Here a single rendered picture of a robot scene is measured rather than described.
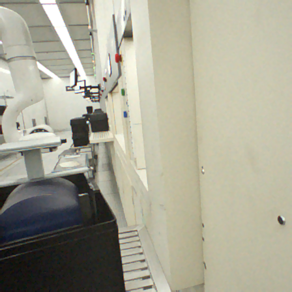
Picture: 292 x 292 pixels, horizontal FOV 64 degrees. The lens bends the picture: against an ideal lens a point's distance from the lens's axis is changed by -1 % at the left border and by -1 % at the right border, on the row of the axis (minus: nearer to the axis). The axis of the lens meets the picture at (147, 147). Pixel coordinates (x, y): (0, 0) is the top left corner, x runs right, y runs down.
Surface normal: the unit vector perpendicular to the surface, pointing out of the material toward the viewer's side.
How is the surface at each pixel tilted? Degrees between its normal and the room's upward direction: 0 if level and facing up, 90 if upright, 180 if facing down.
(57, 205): 90
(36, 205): 90
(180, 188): 90
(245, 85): 90
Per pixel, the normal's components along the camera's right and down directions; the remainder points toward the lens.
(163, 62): 0.20, 0.16
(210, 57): -0.98, 0.12
